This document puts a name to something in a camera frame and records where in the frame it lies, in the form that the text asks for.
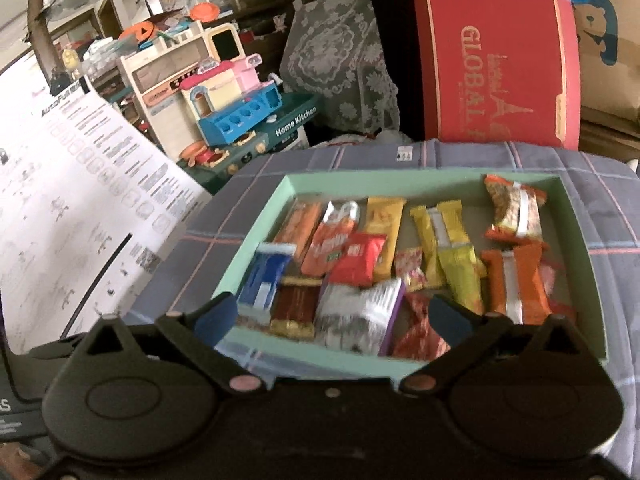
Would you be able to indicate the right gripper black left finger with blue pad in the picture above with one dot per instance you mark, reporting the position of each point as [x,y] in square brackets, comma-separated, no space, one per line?
[196,334]

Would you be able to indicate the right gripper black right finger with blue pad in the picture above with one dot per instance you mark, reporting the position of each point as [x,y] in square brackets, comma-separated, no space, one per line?
[474,339]

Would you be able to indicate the red square snack packet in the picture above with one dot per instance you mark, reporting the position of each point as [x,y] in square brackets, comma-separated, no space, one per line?
[420,342]

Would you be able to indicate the orange silver snack packet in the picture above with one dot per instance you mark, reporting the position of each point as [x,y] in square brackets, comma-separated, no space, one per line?
[515,286]

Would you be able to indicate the blue white snack packet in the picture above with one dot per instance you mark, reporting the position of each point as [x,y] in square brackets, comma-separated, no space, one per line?
[260,286]

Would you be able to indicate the yellow silver snack packet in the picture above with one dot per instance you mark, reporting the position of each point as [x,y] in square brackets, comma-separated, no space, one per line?
[438,227]

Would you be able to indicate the pink clear snack packet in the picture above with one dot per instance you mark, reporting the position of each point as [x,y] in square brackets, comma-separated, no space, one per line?
[408,267]

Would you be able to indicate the dark brown gold snack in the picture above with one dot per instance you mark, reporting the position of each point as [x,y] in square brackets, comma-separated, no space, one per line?
[294,309]

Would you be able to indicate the silver purple snack packet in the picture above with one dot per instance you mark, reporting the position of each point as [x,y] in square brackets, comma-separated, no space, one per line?
[358,320]

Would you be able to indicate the red crinkled snack packet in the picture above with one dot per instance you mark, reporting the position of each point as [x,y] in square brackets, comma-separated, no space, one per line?
[553,277]

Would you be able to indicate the small red snack packet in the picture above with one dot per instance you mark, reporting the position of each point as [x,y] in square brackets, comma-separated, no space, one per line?
[358,260]

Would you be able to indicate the orange striped chips packet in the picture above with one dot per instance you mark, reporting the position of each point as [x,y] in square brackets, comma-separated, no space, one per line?
[517,211]

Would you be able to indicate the green cardboard tray box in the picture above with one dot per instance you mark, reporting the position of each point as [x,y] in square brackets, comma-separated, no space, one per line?
[271,356]

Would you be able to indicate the golden brown snack bar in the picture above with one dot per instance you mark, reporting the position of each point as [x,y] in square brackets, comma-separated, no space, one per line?
[384,218]

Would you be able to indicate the orange clear snack bar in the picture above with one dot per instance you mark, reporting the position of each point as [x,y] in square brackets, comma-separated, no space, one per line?
[298,227]

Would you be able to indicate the orange white snack bar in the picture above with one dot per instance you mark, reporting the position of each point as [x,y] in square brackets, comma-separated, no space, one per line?
[335,228]

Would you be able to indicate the yellow green snack bar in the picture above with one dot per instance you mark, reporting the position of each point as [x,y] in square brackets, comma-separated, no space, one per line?
[460,267]

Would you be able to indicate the white printed instruction sheet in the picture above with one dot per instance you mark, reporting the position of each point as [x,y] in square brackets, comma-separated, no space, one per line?
[90,208]

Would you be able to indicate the toy kitchen playset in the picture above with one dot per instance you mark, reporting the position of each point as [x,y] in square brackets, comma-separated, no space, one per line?
[198,94]

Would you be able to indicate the red Global gift box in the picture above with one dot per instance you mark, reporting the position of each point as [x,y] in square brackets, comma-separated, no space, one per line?
[500,70]

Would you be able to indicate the grey lace cloth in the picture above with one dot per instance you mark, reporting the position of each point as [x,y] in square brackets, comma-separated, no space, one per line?
[334,51]

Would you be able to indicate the brown cardboard box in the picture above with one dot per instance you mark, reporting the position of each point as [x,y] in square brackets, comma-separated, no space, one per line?
[608,42]

